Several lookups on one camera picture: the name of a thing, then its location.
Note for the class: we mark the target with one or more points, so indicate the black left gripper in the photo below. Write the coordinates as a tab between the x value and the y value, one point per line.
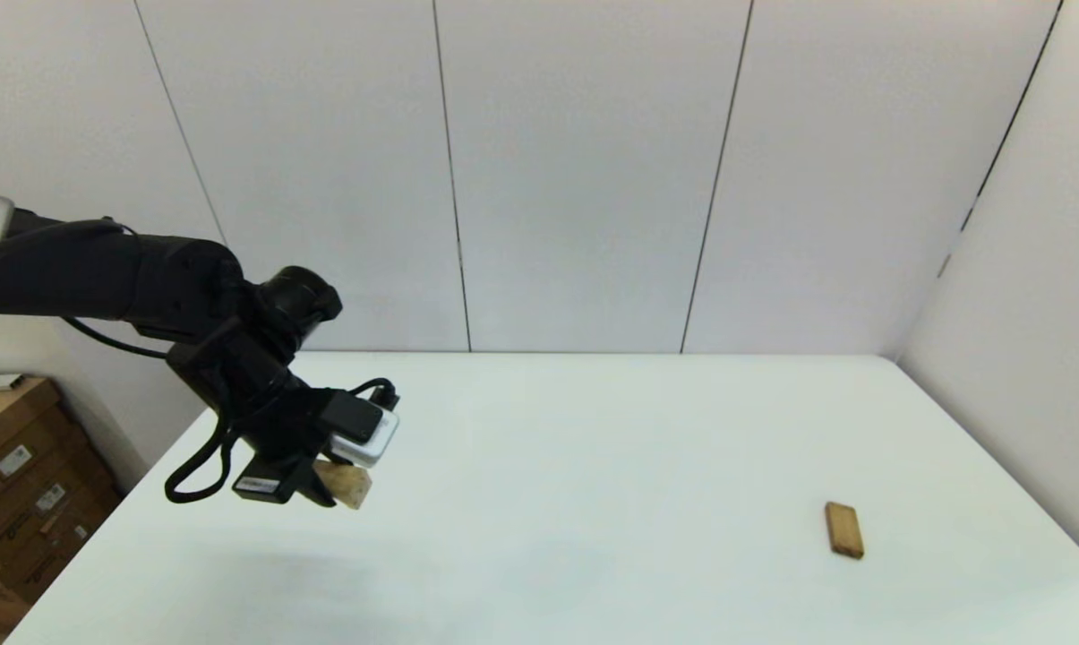
279	439

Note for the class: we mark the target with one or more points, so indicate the cardboard box with white label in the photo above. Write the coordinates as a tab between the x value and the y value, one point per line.
55	528
11	434

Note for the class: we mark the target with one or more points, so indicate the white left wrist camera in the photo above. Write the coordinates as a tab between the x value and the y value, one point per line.
369	439

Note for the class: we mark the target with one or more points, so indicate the arched wooden building block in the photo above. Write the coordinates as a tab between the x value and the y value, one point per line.
353	488

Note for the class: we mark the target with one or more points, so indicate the rectangular wooden building block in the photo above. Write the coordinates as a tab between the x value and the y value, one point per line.
844	529

